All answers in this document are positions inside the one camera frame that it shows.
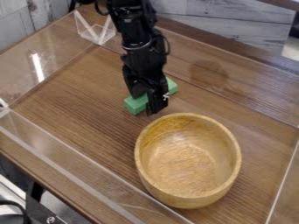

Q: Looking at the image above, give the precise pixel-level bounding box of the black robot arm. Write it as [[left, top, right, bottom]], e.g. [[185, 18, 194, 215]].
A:
[[70, 0, 170, 116]]

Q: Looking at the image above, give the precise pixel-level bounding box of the black table leg bracket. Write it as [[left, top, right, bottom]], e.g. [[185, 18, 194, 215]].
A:
[[26, 182, 67, 224]]

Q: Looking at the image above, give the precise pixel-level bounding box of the black cable under table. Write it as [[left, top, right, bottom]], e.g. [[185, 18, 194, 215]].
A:
[[0, 200, 34, 224]]

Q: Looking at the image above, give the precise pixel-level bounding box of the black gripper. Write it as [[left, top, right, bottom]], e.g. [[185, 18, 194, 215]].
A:
[[121, 34, 170, 116]]

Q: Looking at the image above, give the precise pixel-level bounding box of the green rectangular block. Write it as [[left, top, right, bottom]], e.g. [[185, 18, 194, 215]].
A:
[[125, 79, 179, 116]]

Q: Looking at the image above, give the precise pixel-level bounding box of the brown wooden bowl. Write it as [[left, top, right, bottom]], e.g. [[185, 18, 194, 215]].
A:
[[135, 113, 242, 209]]

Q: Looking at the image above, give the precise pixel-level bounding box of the clear acrylic corner bracket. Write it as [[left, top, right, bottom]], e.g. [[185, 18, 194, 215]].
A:
[[74, 10, 118, 46]]

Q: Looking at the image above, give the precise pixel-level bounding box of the clear acrylic front wall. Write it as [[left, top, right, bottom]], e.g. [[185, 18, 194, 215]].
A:
[[0, 108, 194, 224]]

